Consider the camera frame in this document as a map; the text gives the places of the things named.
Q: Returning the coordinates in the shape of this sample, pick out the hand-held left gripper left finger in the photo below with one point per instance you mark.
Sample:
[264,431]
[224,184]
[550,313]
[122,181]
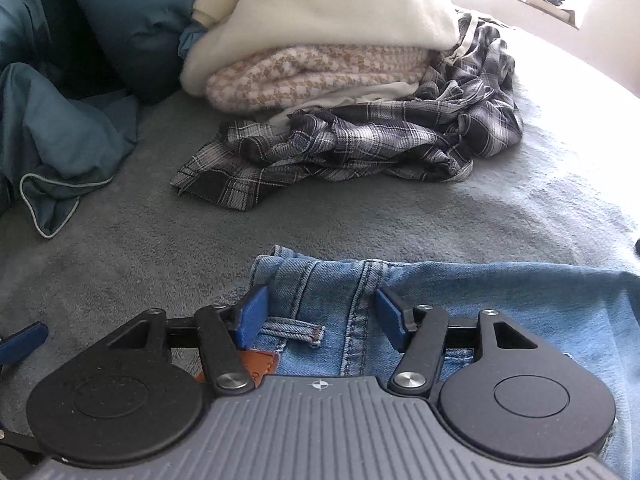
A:
[252,317]

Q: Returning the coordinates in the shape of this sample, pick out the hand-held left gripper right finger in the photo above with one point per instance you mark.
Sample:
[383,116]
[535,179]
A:
[392,317]

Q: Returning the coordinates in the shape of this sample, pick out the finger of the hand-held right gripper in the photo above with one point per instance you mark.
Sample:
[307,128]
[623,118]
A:
[22,342]
[17,447]

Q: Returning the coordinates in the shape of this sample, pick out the blue denim jeans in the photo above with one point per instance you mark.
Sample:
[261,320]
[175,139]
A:
[525,300]

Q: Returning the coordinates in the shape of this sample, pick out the bed with grey sheet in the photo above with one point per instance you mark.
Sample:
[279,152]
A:
[150,240]

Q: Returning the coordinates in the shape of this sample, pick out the black white plaid shirt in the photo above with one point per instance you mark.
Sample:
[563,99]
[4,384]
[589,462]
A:
[350,135]

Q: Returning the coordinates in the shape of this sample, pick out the teal blue duvet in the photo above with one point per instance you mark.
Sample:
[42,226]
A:
[50,135]

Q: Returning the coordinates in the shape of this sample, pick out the beige houndstooth knit garment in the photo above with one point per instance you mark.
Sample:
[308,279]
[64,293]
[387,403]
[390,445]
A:
[300,70]

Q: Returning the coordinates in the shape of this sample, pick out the cream fleece blanket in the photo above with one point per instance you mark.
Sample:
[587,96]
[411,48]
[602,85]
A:
[325,5]

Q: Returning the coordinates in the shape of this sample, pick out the blue pillow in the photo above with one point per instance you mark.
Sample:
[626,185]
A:
[130,20]

